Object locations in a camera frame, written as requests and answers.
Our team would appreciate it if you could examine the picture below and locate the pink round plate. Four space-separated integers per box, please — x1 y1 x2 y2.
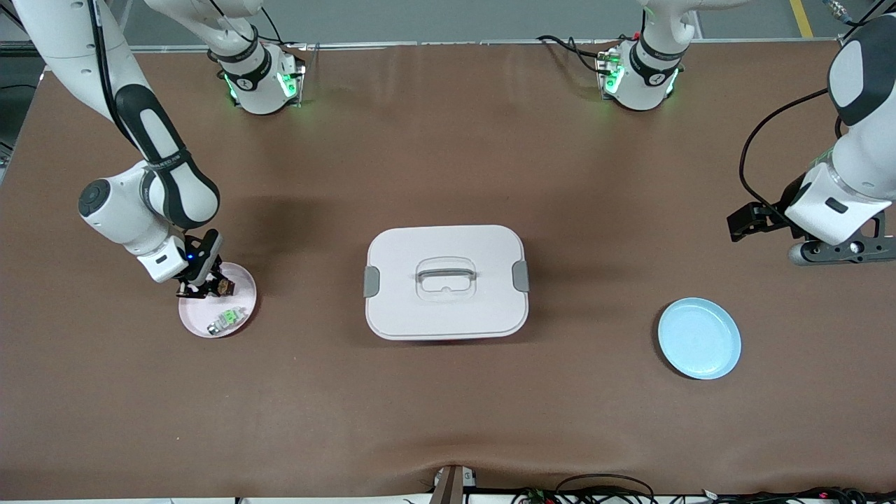
178 262 258 339

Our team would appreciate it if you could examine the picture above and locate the light blue round plate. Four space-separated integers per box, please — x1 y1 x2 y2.
657 297 742 381

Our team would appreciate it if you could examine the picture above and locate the white lidded storage box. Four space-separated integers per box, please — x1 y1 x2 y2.
363 225 530 342

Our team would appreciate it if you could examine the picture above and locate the brown table mat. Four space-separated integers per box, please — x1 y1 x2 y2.
0 38 896 501

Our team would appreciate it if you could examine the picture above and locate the green switch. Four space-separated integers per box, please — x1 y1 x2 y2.
207 307 247 335

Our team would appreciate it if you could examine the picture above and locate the black right base cable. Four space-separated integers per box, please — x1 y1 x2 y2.
259 7 309 50

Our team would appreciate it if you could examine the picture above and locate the black base cable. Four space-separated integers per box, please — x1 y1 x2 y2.
259 7 309 50
537 34 617 74

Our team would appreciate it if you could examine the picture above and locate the black left base cable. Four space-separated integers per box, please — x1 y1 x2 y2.
537 34 617 74

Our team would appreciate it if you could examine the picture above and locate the black cable bundle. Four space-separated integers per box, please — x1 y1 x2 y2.
511 475 896 504

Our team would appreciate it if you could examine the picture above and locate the grey metal bracket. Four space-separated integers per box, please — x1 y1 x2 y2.
430 464 478 504

